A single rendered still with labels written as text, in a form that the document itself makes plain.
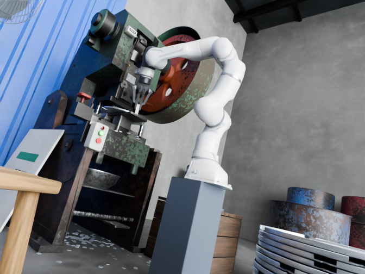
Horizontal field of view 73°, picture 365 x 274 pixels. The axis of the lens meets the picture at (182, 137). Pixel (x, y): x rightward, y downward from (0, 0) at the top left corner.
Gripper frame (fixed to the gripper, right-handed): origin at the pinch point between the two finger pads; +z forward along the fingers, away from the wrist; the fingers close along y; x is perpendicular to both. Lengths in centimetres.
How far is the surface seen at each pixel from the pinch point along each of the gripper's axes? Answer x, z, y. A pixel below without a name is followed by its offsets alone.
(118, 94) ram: 12.6, -6.2, -15.9
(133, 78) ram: 22.4, -20.0, -10.6
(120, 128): 0.6, 13.7, -7.1
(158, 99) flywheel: 52, -11, 8
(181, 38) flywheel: 60, -66, 13
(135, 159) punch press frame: -0.3, 30.1, 6.6
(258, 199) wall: 246, 99, 205
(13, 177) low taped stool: -109, 15, -5
